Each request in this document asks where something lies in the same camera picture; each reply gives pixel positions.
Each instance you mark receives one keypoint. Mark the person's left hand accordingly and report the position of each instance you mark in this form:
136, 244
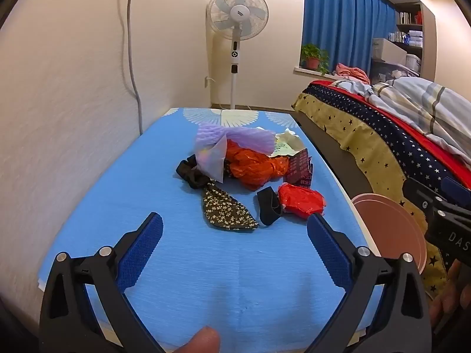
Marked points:
200, 340

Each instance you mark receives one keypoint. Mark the orange plastic bag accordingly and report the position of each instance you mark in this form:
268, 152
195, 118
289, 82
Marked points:
252, 169

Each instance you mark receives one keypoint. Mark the pink trash bin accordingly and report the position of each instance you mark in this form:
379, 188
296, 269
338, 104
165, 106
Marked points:
390, 231

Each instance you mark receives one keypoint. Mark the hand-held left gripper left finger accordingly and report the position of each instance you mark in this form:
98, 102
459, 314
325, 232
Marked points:
141, 253

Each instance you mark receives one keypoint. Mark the black floral fabric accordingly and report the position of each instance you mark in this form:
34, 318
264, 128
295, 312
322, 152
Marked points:
224, 211

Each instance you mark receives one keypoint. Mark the white standing fan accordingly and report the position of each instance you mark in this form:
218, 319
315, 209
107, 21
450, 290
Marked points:
235, 14

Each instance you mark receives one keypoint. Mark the person's right hand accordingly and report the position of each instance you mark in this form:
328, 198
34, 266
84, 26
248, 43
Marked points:
450, 298

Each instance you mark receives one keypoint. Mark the dark bed base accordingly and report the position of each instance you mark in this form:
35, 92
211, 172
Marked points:
331, 147

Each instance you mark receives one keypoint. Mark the black scrunchie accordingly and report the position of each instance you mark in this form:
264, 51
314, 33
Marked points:
187, 174

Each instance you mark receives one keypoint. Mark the potted green plant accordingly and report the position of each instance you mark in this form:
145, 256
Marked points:
312, 54

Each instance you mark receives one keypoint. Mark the purple foam net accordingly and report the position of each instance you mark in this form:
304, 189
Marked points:
239, 136

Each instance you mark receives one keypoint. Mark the white wall socket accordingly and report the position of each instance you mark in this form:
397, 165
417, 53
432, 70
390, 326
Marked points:
206, 81

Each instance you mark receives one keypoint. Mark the white window sill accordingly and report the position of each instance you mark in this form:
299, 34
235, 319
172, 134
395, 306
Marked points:
307, 71

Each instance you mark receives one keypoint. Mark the clear plastic storage box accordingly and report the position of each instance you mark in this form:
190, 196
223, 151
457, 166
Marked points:
386, 70

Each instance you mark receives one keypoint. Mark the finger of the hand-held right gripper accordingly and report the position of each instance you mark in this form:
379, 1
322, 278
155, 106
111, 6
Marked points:
456, 191
423, 195

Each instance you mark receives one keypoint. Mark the black elastic band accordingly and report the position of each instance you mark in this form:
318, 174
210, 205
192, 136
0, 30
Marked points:
268, 206

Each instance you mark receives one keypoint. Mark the green and white pouch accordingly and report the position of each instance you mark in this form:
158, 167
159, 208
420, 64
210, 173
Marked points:
283, 149

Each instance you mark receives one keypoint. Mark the plaid light blue duvet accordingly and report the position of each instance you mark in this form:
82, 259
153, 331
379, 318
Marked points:
415, 103

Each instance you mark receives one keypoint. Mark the dark bookshelf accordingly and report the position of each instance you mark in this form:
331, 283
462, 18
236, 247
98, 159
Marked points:
410, 25

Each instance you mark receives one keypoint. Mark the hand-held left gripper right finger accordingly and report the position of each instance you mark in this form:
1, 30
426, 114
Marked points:
329, 253

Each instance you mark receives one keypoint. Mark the navy star blanket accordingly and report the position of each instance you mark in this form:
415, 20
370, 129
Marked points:
386, 128

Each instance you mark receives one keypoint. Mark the pink clothing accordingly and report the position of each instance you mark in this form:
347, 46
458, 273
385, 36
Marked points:
349, 71

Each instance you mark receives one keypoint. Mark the red plastic bag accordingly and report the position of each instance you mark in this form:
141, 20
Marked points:
301, 200

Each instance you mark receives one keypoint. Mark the iridescent plastic bag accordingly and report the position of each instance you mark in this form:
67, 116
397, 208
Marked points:
211, 161

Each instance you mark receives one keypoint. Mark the blue curtain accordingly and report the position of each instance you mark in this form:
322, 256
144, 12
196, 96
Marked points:
342, 25

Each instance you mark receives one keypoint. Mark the white cardboard box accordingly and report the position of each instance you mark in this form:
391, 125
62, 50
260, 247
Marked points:
386, 49

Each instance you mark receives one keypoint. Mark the dark printed packet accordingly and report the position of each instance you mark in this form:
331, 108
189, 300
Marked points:
300, 167

